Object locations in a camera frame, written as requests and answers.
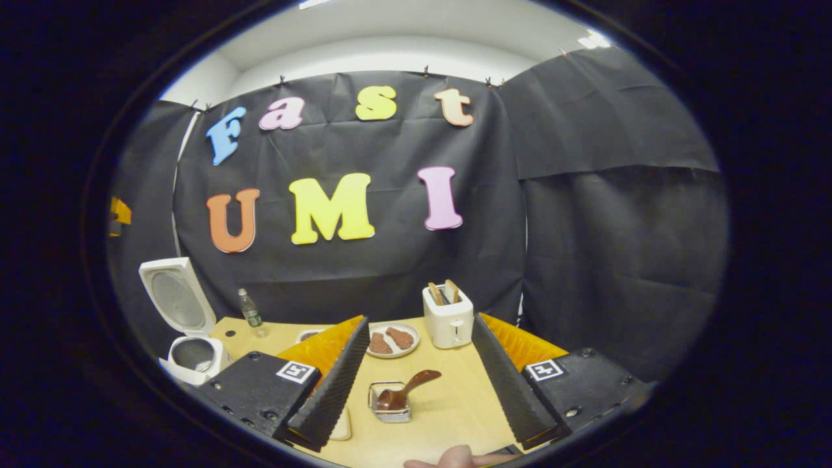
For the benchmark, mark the black backdrop cloth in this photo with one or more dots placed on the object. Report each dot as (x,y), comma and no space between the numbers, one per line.
(416,260)

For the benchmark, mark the white toaster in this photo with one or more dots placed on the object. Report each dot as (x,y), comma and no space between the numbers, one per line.
(448,325)

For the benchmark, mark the brown wooden spoon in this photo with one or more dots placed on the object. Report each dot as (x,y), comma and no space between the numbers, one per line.
(403,390)

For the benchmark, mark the white round plate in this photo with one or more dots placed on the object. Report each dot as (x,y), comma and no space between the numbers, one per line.
(398,353)

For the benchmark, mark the brown meat piece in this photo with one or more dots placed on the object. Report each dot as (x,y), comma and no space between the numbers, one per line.
(380,343)
(400,338)

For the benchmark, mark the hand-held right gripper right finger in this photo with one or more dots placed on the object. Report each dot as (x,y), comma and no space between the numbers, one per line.
(507,387)

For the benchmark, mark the clear plastic water bottle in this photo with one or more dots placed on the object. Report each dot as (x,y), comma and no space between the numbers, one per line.
(251,315)

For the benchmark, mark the toast bread slice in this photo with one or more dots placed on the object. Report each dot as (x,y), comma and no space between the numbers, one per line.
(452,291)
(436,294)

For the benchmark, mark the clear rice container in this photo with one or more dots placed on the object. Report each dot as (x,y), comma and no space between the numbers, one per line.
(341,426)

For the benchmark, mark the small ceiling light panel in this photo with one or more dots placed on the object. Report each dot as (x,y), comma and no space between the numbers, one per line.
(595,40)

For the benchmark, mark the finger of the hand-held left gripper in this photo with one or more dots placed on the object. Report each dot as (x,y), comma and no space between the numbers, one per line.
(120,214)

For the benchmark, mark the white rice cooker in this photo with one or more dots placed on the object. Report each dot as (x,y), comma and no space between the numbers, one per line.
(179,299)

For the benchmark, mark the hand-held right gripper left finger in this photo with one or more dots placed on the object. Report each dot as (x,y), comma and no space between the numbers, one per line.
(328,387)

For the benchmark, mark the white divided dish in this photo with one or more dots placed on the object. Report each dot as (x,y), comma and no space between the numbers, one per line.
(307,335)

